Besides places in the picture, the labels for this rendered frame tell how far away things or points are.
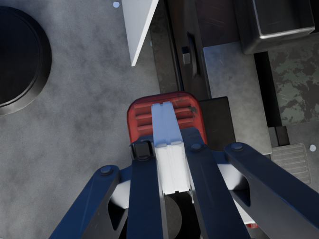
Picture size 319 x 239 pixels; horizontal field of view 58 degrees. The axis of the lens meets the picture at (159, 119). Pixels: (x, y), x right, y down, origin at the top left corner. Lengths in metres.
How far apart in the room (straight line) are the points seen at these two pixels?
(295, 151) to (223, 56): 0.58
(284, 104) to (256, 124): 0.04
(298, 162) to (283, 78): 0.55
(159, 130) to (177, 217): 0.87
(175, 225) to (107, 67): 0.59
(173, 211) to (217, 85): 0.71
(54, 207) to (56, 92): 0.39
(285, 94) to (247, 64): 0.06
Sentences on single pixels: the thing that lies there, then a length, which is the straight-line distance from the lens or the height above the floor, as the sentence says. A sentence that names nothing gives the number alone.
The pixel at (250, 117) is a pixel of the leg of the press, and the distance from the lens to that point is 0.36.
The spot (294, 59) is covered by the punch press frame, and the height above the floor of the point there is 0.65.
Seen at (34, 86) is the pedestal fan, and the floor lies 0.03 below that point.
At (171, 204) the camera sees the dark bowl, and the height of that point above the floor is 0.00.
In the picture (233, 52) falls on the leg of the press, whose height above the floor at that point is 0.64.
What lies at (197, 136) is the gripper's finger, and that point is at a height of 0.82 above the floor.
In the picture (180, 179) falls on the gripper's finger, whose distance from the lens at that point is 0.15.
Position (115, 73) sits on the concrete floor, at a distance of 1.02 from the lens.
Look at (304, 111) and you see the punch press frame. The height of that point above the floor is 0.65.
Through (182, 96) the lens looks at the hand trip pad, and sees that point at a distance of 0.23.
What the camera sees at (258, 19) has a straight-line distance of 0.32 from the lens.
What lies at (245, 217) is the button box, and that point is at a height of 0.63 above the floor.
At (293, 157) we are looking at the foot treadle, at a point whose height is 0.16.
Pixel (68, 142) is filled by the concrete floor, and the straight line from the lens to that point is 1.04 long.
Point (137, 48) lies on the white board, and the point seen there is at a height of 0.18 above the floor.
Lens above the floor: 0.98
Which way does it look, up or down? 86 degrees down
